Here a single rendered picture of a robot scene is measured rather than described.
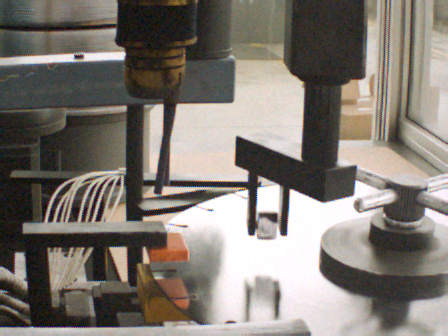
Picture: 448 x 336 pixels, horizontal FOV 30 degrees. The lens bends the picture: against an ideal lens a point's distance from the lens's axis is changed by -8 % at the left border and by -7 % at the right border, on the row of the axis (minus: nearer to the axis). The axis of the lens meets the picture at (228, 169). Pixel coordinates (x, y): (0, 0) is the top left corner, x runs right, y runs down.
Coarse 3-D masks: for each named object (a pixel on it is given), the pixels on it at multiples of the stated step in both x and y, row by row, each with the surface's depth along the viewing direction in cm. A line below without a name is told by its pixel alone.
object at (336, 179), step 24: (312, 96) 50; (336, 96) 50; (312, 120) 50; (336, 120) 50; (240, 144) 56; (264, 144) 54; (288, 144) 54; (312, 144) 50; (336, 144) 51; (264, 168) 54; (288, 168) 52; (312, 168) 50; (336, 168) 50; (288, 192) 55; (312, 192) 51; (336, 192) 50; (288, 216) 55
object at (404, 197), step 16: (368, 176) 59; (384, 176) 58; (400, 176) 57; (416, 176) 57; (384, 192) 55; (400, 192) 55; (416, 192) 55; (432, 192) 58; (368, 208) 54; (384, 208) 57; (400, 208) 55; (416, 208) 55; (432, 208) 54; (400, 224) 56; (416, 224) 56
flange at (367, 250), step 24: (336, 240) 58; (360, 240) 57; (384, 240) 56; (408, 240) 55; (432, 240) 56; (336, 264) 55; (360, 264) 54; (384, 264) 54; (408, 264) 54; (432, 264) 54; (408, 288) 52
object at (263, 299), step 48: (240, 192) 70; (192, 240) 60; (240, 240) 60; (288, 240) 60; (192, 288) 52; (240, 288) 52; (288, 288) 53; (336, 288) 53; (384, 288) 53; (432, 288) 53
